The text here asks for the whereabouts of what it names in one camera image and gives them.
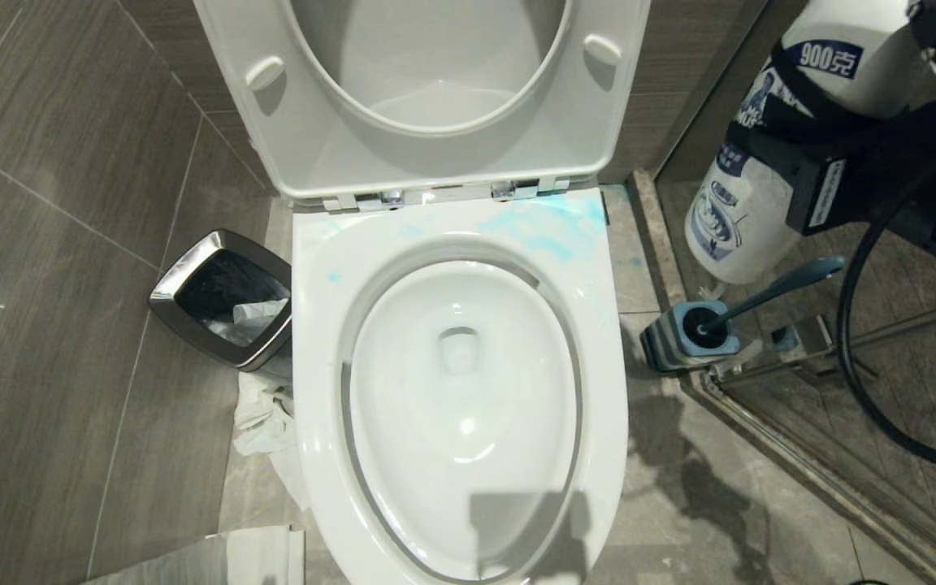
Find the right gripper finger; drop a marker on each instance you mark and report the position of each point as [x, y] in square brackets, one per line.
[764, 142]
[801, 81]

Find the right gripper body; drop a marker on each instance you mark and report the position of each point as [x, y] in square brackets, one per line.
[882, 179]

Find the white toilet cleaner bottle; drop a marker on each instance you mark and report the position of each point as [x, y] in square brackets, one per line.
[740, 219]

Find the blue grey brush holder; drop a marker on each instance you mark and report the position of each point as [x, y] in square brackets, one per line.
[667, 341]

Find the white toilet lid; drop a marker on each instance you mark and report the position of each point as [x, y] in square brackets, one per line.
[435, 57]

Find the white toilet seat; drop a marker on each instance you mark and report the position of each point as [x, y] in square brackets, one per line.
[314, 138]

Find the white toilet bowl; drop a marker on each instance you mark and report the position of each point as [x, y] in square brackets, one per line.
[330, 455]

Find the metal door hinge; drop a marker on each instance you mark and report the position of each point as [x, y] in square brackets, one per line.
[809, 337]

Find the glass shower door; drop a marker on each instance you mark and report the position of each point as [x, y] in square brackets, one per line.
[923, 390]

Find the chrome seat hinge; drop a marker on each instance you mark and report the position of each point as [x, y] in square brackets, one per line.
[504, 190]
[391, 197]

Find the white crumpled paper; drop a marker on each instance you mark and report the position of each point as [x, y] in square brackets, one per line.
[253, 317]

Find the white crumpled tissue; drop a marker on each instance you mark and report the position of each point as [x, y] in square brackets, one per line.
[265, 422]

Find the chrome trash bin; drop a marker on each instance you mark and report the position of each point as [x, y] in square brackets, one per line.
[184, 292]

